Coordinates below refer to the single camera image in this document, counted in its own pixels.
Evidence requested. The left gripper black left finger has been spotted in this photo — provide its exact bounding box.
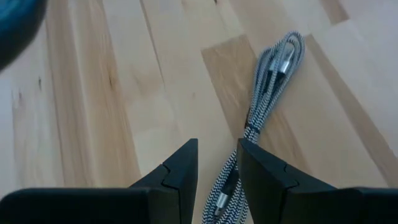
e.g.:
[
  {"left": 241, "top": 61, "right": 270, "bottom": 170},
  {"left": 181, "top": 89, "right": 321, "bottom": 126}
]
[{"left": 0, "top": 139, "right": 198, "bottom": 224}]

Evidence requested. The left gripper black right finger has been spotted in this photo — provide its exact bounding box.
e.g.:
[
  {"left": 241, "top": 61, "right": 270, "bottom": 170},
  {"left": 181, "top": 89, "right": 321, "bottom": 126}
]
[{"left": 238, "top": 139, "right": 398, "bottom": 224}]

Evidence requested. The black-white zigzag USB cable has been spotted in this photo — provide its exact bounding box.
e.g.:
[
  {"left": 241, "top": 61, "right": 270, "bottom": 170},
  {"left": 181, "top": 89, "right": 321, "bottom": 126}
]
[{"left": 201, "top": 30, "right": 306, "bottom": 224}]

